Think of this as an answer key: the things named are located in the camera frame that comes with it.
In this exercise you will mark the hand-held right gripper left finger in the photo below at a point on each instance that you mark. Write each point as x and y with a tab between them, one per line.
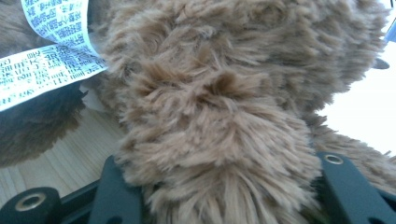
116	196

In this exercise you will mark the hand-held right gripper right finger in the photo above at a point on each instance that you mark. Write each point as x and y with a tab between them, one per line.
351	193

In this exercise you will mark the brown teddy bear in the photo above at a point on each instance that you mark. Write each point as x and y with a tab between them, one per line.
218	109

